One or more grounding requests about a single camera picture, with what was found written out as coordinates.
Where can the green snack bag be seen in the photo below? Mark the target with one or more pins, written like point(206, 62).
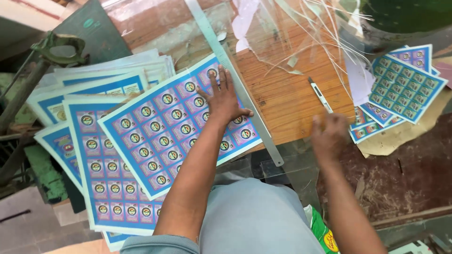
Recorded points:
point(323, 232)

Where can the person's left hand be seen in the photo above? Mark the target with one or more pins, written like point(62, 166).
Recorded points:
point(222, 104)

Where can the white paper piece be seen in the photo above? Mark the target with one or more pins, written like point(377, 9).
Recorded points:
point(358, 81)

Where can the white utility knife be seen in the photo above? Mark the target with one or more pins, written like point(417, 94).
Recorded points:
point(319, 94)

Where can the dark green basin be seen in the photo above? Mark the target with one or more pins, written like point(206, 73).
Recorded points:
point(409, 14)

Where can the clear plastic film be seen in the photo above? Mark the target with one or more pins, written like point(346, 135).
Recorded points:
point(268, 31)

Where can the person's grey shirt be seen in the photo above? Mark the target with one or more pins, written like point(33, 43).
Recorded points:
point(254, 218)

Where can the brown paper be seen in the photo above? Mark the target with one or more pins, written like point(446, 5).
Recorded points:
point(406, 136)

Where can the pile of trimmed sticker pieces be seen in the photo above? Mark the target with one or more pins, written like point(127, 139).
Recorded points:
point(370, 123)

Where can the teal grid sticker sheet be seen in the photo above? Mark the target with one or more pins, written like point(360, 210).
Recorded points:
point(406, 86)

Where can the person's right fingers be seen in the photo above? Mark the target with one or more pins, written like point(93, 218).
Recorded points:
point(323, 122)

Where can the stack of printed sheets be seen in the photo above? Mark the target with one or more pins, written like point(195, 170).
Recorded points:
point(102, 165)

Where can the wooden cutting board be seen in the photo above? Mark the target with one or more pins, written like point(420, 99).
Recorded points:
point(293, 95)

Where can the person's right hand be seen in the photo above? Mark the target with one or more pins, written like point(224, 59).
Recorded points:
point(330, 141)

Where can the blue purple sticker sheet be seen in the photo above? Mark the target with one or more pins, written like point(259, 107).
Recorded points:
point(159, 137)

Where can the heap of thin paper strips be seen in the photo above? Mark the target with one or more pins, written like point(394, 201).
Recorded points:
point(328, 38)

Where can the green metal machine base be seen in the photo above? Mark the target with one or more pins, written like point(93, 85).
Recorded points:
point(46, 173)

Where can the long steel ruler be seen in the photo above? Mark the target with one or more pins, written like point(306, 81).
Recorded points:
point(259, 132)

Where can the dark green cutting mat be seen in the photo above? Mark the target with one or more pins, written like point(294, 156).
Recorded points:
point(95, 35)

